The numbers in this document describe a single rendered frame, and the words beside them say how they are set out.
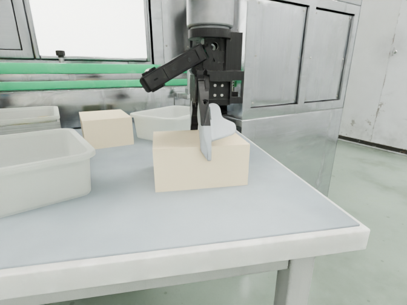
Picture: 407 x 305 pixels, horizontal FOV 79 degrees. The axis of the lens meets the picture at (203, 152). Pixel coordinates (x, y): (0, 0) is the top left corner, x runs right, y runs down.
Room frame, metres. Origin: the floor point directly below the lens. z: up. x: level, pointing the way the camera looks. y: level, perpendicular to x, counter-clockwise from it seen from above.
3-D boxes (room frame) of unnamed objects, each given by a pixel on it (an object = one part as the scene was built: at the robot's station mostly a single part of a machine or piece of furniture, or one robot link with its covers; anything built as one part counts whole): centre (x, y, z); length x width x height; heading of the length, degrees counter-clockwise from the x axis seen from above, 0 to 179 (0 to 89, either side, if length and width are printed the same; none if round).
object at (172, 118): (0.76, 0.09, 0.78); 0.22 x 0.17 x 0.09; 147
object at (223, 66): (0.44, -0.02, 0.94); 0.09 x 0.08 x 0.12; 100
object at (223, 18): (0.45, -0.01, 1.02); 0.08 x 0.08 x 0.05
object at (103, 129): (0.69, 0.28, 0.79); 0.16 x 0.12 x 0.07; 28
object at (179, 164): (0.44, 0.01, 0.79); 0.16 x 0.12 x 0.07; 100
